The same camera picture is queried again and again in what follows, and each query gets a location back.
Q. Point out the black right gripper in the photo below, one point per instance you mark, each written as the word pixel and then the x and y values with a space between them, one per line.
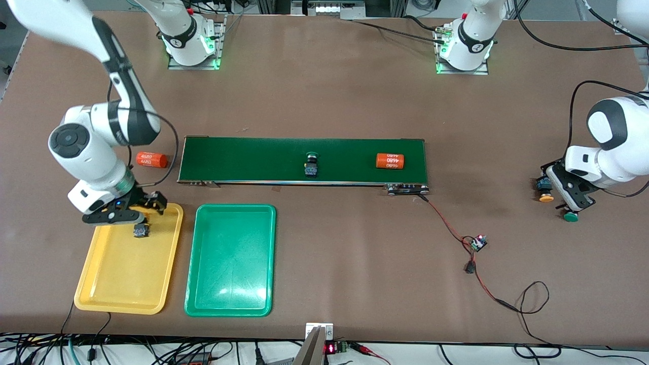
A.
pixel 143 199

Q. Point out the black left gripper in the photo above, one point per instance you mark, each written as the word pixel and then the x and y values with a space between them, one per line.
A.
pixel 544 183

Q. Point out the yellow mushroom push button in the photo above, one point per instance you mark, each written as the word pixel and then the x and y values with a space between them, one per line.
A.
pixel 141 231
pixel 545 195

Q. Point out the orange 4680 cylinder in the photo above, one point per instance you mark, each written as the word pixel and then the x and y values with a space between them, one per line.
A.
pixel 151 159
pixel 390 161

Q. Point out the green mushroom push button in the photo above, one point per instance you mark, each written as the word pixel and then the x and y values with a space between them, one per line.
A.
pixel 311 170
pixel 571 217

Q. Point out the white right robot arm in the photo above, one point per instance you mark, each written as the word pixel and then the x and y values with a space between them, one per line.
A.
pixel 86 152

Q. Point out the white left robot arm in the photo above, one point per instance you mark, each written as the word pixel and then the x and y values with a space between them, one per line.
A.
pixel 608 126

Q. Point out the yellow plastic tray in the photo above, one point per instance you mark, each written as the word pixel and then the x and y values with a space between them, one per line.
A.
pixel 129 274

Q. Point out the green plastic tray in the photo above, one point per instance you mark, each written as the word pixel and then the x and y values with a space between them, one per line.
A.
pixel 230 274

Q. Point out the small black controller board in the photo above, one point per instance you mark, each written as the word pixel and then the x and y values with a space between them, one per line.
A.
pixel 478 244

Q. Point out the green belt conveyor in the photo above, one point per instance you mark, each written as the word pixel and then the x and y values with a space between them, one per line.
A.
pixel 253 159

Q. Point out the red LED display module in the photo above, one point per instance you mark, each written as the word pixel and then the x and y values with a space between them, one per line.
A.
pixel 330 348

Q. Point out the red clip lead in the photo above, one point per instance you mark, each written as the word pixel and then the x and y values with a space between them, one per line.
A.
pixel 362 348

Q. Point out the black inline switch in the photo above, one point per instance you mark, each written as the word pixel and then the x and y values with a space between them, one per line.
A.
pixel 470 267

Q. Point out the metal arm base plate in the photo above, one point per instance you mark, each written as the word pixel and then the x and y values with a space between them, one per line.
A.
pixel 195 67
pixel 461 72

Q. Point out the silver metal bracket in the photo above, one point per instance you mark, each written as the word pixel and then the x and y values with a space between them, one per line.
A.
pixel 328 330

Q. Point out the silver machine frame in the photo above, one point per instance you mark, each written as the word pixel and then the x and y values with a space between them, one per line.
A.
pixel 329 7

